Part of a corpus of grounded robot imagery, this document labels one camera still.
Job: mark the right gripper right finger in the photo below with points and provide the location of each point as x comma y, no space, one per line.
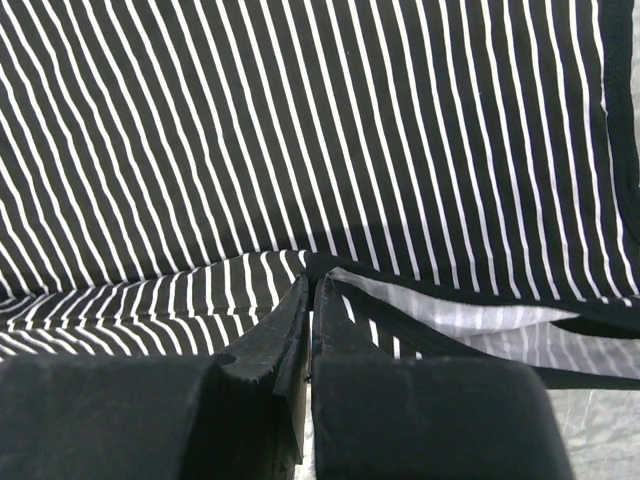
378,417

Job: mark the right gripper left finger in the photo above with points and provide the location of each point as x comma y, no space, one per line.
238,414

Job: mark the black white striped tank top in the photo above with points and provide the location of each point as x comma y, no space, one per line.
462,175

